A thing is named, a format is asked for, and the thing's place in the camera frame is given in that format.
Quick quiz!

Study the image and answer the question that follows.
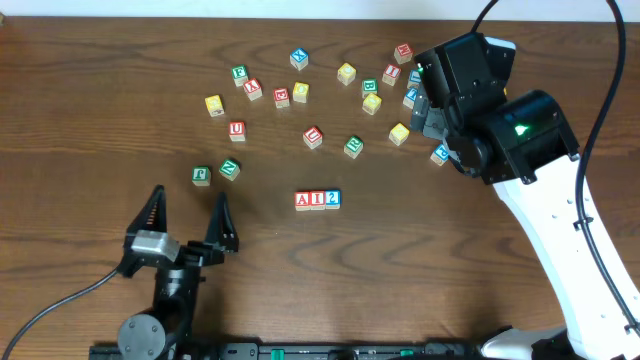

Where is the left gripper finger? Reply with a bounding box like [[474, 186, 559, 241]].
[[204, 192, 239, 253], [126, 185, 167, 234]]

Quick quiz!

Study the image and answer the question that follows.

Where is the red A block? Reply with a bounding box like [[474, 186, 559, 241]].
[[294, 191, 311, 211]]

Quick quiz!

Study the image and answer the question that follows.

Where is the red i block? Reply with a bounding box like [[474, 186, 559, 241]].
[[382, 64, 401, 86], [309, 190, 326, 210]]

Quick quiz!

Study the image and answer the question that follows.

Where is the blue 2 block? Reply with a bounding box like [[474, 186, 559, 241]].
[[325, 190, 342, 209]]

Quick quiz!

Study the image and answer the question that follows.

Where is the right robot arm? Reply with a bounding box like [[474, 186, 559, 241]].
[[410, 32, 639, 359]]

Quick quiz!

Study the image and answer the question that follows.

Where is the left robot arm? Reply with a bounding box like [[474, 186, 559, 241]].
[[116, 185, 239, 359]]

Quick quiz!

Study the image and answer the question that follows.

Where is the blue L block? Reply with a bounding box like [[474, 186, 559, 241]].
[[407, 69, 421, 89]]

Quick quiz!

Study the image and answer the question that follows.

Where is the blue T block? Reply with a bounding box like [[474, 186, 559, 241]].
[[403, 87, 418, 109]]

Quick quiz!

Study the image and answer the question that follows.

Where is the green J block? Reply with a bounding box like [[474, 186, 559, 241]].
[[191, 166, 211, 186]]

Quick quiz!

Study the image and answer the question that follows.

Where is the red H block top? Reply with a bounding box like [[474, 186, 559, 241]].
[[394, 43, 414, 65]]

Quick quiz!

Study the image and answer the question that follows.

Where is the green N block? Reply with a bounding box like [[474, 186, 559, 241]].
[[218, 158, 241, 181]]

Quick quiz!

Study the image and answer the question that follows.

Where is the blue P block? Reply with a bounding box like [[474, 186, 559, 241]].
[[430, 144, 449, 166]]

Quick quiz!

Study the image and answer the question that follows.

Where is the green B block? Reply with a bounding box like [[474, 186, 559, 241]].
[[361, 78, 379, 98]]

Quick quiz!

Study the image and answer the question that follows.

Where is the yellow block below B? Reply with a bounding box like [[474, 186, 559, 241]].
[[362, 93, 382, 115]]

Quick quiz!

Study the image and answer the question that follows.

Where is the red U block left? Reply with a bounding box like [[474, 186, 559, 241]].
[[229, 121, 247, 142]]

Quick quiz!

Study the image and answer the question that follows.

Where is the red u block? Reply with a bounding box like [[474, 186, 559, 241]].
[[302, 126, 323, 149], [229, 121, 247, 142]]

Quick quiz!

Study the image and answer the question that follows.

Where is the yellow block top centre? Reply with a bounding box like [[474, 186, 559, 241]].
[[337, 63, 357, 86]]

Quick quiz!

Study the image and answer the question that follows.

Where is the green R block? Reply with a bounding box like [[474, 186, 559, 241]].
[[344, 136, 364, 159]]

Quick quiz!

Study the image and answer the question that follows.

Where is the yellow block far left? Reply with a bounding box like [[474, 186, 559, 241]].
[[204, 95, 225, 117]]

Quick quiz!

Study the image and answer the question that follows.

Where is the red U block centre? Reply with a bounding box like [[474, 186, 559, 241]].
[[302, 126, 323, 149]]

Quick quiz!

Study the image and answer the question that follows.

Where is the red X block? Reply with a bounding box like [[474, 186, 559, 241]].
[[243, 78, 263, 101]]

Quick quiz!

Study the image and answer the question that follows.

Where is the green F block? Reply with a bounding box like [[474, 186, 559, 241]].
[[231, 65, 249, 87]]

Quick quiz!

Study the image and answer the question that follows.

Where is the yellow block beside red E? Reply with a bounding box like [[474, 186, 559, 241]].
[[292, 82, 310, 103]]

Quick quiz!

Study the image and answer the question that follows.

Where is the blue X block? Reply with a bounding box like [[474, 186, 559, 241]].
[[290, 48, 309, 71]]

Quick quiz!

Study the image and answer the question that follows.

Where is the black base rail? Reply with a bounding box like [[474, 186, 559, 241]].
[[88, 342, 485, 360]]

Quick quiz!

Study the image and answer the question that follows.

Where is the right black cable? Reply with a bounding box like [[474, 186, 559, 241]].
[[469, 0, 640, 331]]

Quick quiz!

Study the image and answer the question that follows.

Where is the black cable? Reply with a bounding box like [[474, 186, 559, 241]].
[[0, 268, 121, 360], [469, 0, 640, 331]]

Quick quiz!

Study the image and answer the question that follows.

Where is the left black cable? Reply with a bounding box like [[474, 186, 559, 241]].
[[0, 268, 121, 360]]

